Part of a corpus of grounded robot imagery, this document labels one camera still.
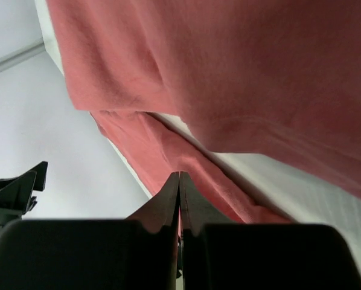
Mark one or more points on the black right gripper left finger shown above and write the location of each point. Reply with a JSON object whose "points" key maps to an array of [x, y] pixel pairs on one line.
{"points": [[139, 252]]}

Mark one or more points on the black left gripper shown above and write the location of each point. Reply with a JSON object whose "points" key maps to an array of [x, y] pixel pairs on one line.
{"points": [[16, 194]]}

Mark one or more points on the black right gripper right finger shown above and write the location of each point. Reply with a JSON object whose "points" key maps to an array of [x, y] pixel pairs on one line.
{"points": [[218, 253]]}

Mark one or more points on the pink t-shirt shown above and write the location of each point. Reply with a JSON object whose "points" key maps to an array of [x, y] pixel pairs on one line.
{"points": [[277, 84]]}

